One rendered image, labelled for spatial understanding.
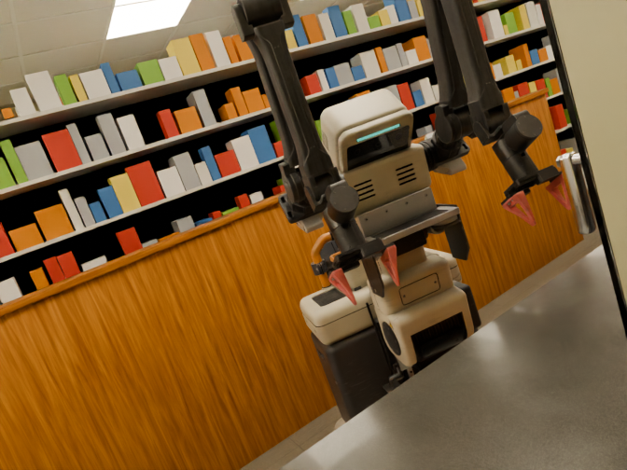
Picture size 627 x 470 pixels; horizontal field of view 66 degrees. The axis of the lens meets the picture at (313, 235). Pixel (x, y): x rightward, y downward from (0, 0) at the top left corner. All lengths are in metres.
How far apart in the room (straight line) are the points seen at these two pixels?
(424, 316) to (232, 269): 1.21
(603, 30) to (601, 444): 0.38
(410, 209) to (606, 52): 0.89
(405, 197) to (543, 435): 0.83
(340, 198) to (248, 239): 1.47
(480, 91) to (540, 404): 0.74
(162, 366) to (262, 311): 0.52
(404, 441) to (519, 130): 0.70
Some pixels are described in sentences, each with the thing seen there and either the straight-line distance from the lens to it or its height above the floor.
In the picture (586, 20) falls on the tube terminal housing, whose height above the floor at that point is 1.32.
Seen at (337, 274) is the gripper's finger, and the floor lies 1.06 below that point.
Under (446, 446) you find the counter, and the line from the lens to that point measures 0.62.
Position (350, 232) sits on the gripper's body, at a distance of 0.98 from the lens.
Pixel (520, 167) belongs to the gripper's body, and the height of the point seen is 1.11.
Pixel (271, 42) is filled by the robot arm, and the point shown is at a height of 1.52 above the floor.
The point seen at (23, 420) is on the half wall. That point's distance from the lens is 2.33.
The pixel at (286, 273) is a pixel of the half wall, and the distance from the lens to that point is 2.45.
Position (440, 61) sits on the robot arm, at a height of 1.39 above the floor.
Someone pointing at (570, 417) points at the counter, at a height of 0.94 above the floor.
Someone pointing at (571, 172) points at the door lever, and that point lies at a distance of 0.58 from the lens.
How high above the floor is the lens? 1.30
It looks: 10 degrees down
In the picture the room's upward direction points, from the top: 20 degrees counter-clockwise
